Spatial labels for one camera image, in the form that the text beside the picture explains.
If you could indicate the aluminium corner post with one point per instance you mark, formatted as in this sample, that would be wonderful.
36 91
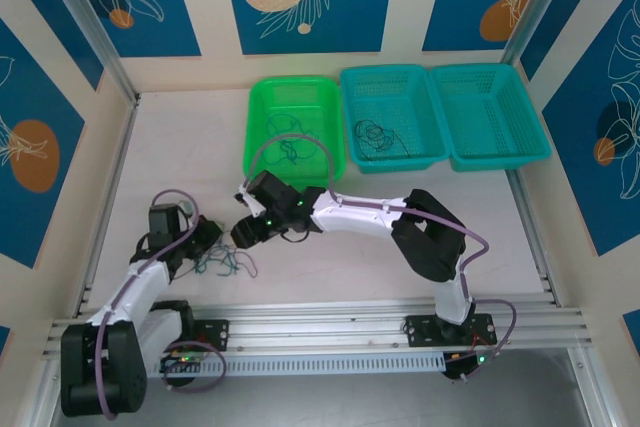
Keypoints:
95 32
532 7

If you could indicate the teal plastic basket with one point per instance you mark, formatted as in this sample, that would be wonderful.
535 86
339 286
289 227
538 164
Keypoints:
395 97
490 112

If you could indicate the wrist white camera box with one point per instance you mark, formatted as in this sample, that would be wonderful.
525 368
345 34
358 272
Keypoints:
250 202
185 208

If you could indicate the green plastic basket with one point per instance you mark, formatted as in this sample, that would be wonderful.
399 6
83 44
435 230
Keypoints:
280 97

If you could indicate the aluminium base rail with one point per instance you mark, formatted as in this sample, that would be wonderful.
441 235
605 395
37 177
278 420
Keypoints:
310 324

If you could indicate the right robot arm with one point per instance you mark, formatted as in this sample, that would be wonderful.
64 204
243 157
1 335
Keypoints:
360 217

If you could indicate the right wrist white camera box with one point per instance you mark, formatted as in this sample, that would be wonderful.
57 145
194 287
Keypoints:
250 202

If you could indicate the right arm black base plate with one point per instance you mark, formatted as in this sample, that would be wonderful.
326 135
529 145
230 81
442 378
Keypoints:
422 331

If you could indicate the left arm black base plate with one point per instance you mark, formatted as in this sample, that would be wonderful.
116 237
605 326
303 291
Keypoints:
215 334

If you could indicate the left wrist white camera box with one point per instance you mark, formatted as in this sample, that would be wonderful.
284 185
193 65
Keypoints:
185 208

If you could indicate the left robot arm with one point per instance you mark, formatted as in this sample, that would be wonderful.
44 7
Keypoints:
145 287

